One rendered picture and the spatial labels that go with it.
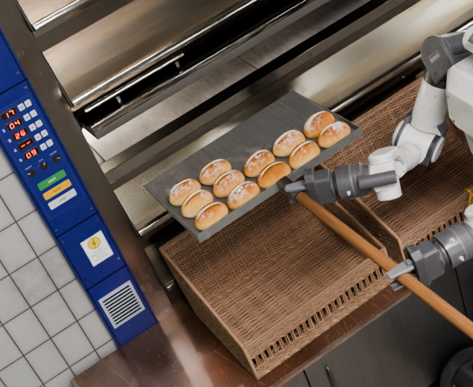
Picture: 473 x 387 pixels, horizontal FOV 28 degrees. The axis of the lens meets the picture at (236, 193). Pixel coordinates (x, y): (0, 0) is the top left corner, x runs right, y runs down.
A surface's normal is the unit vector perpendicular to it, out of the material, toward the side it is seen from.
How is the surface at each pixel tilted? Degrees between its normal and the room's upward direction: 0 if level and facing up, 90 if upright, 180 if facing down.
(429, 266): 90
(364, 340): 90
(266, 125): 0
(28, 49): 90
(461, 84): 46
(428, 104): 75
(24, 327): 90
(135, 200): 70
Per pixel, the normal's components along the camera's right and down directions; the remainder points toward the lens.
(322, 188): -0.06, 0.65
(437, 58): -0.83, 0.24
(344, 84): 0.36, 0.15
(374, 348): 0.48, 0.43
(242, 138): -0.31, -0.73
